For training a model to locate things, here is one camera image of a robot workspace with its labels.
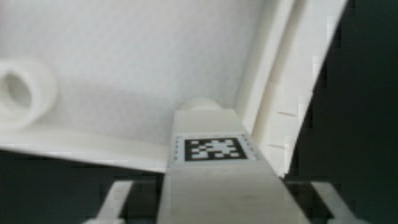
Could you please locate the white desk top tray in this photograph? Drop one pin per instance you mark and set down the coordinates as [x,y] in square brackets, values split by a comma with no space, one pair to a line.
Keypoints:
[162,84]

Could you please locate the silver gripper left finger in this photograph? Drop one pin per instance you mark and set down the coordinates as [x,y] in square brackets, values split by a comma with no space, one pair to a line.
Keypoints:
[108,214]

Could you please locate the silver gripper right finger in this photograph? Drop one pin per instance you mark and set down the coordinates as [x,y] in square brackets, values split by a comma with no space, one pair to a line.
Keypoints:
[343,216]

